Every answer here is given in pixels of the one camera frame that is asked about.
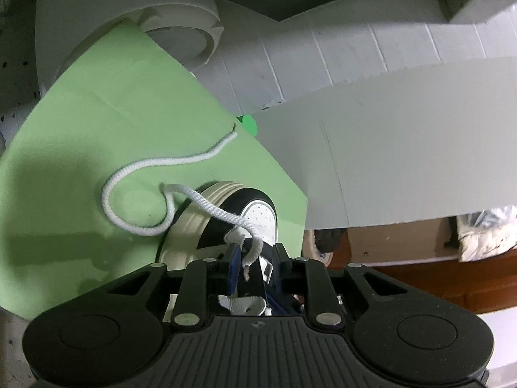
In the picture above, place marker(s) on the white shoelace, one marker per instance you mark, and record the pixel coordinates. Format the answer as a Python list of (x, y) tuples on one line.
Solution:
[(161, 161)]

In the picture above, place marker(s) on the dark cloth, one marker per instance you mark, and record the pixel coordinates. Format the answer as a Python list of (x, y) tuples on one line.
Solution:
[(329, 240)]

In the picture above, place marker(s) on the tape roll with black cloth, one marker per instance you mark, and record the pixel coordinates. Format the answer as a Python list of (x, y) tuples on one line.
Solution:
[(309, 250)]

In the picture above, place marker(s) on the white board panel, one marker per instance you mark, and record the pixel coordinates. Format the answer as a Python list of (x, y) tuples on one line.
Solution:
[(404, 137)]

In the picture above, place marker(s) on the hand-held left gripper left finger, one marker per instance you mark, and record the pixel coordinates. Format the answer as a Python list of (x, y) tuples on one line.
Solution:
[(232, 268)]

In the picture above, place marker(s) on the white crumpled rag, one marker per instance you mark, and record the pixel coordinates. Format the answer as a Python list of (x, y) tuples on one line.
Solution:
[(484, 238)]

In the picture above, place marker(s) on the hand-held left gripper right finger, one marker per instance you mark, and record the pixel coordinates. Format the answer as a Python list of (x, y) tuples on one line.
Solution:
[(280, 270)]

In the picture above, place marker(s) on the green foam board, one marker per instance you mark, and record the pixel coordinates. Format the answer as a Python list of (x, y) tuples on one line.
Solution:
[(80, 129)]

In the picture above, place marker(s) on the green round cap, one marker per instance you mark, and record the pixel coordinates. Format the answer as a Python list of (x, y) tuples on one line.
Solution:
[(248, 123)]

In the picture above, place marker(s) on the brown wooden door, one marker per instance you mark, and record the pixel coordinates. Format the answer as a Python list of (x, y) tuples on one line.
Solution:
[(404, 242)]

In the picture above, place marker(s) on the white round fan housing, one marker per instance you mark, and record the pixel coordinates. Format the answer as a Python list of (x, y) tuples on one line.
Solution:
[(121, 4)]

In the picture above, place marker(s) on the white and black sneaker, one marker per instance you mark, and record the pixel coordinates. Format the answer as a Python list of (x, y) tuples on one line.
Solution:
[(258, 218)]

